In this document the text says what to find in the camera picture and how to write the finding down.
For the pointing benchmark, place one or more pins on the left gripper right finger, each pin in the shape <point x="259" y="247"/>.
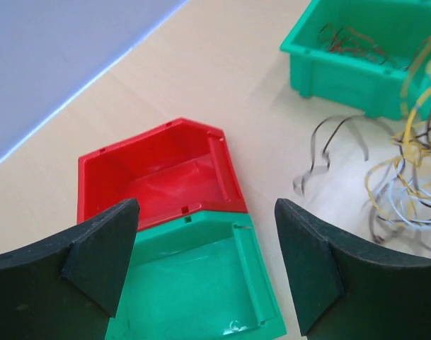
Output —
<point x="345" y="287"/>

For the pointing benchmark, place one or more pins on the green plastic bin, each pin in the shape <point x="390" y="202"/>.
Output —
<point x="198" y="277"/>
<point x="359" y="53"/>

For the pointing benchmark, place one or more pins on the red plastic bin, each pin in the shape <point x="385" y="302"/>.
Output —
<point x="173" y="170"/>

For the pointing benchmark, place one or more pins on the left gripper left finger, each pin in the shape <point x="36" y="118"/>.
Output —
<point x="68" y="285"/>

